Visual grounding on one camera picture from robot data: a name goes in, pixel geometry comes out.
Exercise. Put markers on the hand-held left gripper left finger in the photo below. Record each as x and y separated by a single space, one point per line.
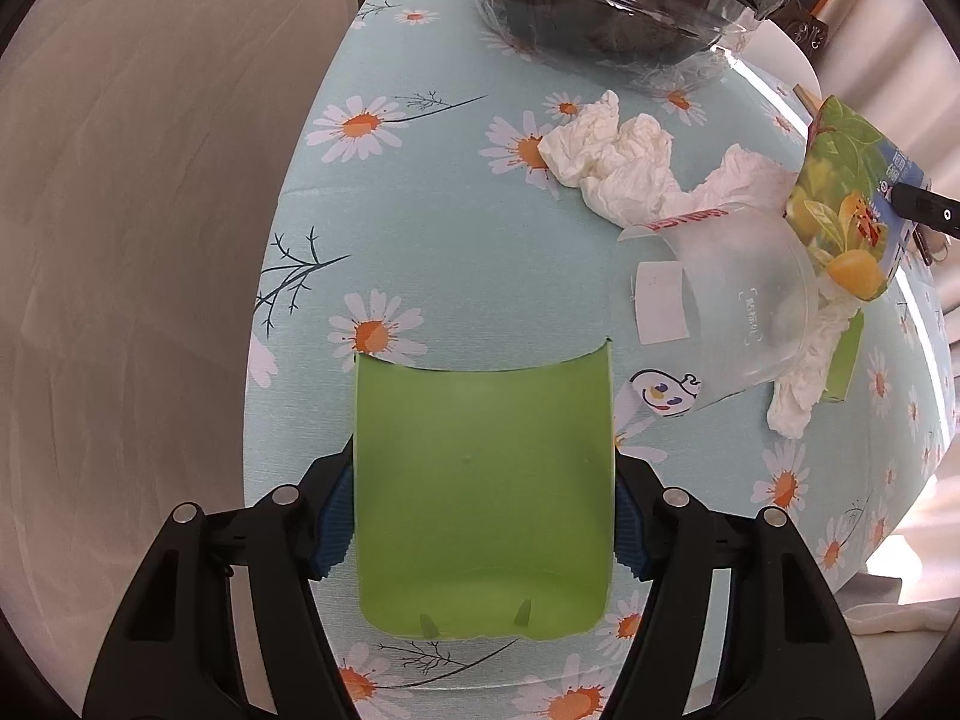
337 521

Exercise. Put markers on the clear plastic bin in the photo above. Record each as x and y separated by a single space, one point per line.
600 37

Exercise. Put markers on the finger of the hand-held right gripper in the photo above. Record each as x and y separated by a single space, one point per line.
930 206

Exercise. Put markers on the person's white clothing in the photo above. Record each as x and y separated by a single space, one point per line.
900 607

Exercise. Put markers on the floral light blue tablecloth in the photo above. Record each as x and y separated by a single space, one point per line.
465 240

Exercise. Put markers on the white curtain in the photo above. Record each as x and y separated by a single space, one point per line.
892 37

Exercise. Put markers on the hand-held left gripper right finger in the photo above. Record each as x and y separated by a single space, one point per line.
626 540

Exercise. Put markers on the brown handbag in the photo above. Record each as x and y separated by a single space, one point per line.
806 26

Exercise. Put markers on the green printed carton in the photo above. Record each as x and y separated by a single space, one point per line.
847 195

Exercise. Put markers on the clear plastic cup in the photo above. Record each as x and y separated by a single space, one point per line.
735 300

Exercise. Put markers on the green plastic container piece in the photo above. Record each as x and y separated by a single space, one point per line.
480 495
846 360

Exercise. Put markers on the crumpled white tissue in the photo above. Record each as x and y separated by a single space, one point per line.
814 367
742 180
607 157

